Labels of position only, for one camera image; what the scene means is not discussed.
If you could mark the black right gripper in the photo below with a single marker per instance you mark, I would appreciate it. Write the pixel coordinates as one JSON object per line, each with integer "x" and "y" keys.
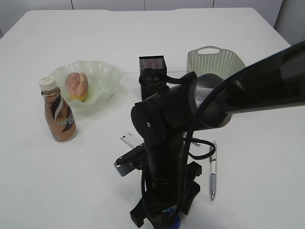
{"x": 153, "y": 204}

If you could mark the blue pencil sharpener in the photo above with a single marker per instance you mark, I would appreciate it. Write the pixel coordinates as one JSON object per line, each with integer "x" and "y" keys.
{"x": 176, "y": 223}

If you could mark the grey white pen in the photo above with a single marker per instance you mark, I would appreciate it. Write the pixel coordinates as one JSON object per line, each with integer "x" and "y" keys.
{"x": 213, "y": 173}

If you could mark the clear plastic ruler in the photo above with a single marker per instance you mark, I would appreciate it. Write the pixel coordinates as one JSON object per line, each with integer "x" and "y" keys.
{"x": 131, "y": 139}

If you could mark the brown Nescafe coffee bottle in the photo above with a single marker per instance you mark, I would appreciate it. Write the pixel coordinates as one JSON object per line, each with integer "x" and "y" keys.
{"x": 58, "y": 113}

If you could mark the sugared bread roll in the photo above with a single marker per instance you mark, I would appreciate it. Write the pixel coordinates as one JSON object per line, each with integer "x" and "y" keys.
{"x": 77, "y": 85}

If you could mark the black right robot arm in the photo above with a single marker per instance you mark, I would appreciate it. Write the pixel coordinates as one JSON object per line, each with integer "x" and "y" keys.
{"x": 167, "y": 120}

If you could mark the black mesh pen holder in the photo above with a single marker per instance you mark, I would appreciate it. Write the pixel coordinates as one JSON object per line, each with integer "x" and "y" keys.
{"x": 147, "y": 82}

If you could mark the pale green wavy glass plate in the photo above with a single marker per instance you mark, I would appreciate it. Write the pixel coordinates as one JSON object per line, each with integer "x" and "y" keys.
{"x": 102, "y": 78}

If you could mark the pale green plastic basket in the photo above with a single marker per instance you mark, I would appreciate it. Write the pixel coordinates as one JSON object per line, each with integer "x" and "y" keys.
{"x": 211, "y": 59}

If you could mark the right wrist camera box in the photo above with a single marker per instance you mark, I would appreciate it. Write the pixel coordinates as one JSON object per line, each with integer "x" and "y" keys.
{"x": 134, "y": 159}

